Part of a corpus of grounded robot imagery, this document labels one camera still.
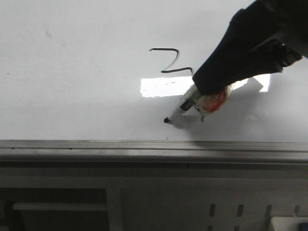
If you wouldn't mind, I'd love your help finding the black marker gripper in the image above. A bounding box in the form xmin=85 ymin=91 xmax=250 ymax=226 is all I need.
xmin=193 ymin=0 xmax=308 ymax=94

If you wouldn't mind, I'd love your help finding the taped black whiteboard marker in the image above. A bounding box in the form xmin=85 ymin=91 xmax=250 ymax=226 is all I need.
xmin=164 ymin=84 xmax=234 ymax=123

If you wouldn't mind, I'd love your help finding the white box with dark item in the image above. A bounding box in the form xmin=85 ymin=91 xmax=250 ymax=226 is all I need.
xmin=267 ymin=217 xmax=308 ymax=231

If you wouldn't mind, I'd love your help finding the white perforated metal panel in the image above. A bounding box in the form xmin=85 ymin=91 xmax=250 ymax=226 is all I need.
xmin=0 ymin=165 xmax=308 ymax=231

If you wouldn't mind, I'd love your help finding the white whiteboard with aluminium frame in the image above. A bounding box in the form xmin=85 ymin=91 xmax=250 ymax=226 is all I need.
xmin=0 ymin=0 xmax=308 ymax=164

